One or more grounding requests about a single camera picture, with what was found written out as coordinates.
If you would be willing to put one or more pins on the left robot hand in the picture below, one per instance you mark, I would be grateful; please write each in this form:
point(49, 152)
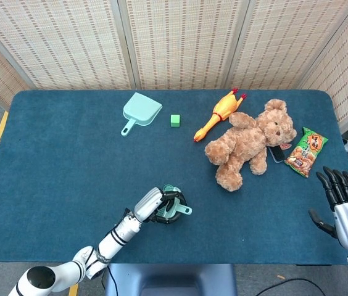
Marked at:
point(147, 203)

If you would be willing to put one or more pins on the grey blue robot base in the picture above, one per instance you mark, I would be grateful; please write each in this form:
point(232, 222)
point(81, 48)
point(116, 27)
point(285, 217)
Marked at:
point(171, 280)

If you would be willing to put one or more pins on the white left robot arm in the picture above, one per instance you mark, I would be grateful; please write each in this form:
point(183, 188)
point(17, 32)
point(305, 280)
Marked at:
point(118, 235)

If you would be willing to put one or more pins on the green cube block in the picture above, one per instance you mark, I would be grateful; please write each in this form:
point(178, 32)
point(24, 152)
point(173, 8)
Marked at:
point(175, 121)

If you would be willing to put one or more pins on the green snack bag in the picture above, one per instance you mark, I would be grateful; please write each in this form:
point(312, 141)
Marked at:
point(308, 149)

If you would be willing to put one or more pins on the blue table cloth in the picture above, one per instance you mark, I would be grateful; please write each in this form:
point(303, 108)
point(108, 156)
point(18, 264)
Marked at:
point(69, 154)

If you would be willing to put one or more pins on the mint green dustpan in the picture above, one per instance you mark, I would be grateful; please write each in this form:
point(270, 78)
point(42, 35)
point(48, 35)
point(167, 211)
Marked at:
point(141, 109)

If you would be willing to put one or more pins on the brown teddy bear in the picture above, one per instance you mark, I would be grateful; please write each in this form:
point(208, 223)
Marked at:
point(242, 145)

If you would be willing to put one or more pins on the yellow rubber chicken toy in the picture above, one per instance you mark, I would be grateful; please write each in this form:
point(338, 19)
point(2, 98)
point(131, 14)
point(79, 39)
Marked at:
point(223, 108)

